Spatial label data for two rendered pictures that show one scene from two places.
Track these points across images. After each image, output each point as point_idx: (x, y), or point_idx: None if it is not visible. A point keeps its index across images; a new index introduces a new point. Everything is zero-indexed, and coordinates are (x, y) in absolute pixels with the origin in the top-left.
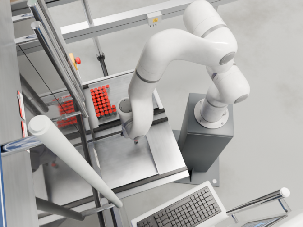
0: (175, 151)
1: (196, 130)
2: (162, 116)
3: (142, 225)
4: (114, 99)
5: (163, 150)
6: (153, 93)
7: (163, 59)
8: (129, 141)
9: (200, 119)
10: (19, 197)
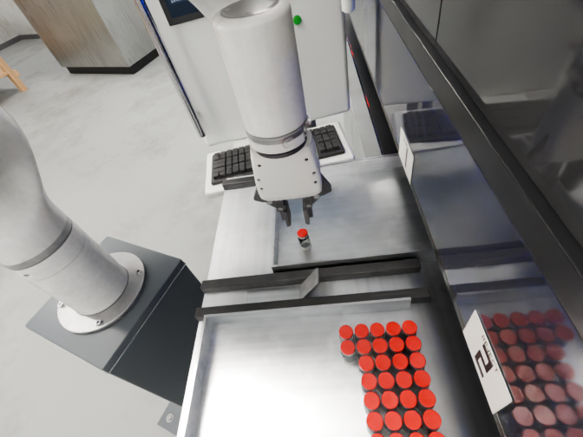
0: (227, 217)
1: (162, 257)
2: (212, 300)
3: (334, 143)
4: (342, 407)
5: (251, 221)
6: (194, 373)
7: None
8: (322, 250)
9: (134, 277)
10: None
